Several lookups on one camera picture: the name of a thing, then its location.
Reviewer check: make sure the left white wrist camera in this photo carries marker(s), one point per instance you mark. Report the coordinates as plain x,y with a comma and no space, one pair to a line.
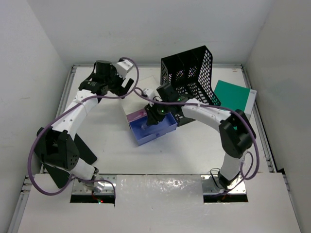
123,67

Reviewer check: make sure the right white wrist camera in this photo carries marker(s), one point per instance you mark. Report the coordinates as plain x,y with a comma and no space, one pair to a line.
149,93

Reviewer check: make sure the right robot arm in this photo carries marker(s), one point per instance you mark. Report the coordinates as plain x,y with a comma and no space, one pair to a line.
234,128

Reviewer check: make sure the green notebook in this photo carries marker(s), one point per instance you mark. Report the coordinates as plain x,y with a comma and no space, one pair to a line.
236,97

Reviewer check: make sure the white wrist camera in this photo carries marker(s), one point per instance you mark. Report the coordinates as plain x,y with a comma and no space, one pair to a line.
123,67
149,93

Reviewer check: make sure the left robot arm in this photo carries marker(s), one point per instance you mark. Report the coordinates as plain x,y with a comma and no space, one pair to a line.
69,122

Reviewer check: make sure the small clear dropper bottle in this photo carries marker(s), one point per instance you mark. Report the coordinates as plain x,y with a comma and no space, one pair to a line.
144,126

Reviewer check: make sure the black mesh file organizer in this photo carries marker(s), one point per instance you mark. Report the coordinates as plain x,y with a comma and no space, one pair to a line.
189,73

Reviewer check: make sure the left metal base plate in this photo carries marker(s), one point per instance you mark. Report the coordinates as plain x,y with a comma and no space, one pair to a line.
104,186

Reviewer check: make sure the white drawer organizer box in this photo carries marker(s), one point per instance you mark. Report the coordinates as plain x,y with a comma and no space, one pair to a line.
133,105

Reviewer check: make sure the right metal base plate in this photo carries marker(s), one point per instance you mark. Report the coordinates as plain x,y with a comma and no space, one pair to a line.
211,186

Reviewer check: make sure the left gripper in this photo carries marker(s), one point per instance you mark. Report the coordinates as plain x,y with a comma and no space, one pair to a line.
117,91

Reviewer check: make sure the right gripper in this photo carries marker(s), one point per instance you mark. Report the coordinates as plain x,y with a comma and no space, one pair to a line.
153,117

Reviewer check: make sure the metal base plate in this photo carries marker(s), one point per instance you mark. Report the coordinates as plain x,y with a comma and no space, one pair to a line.
104,186
211,186

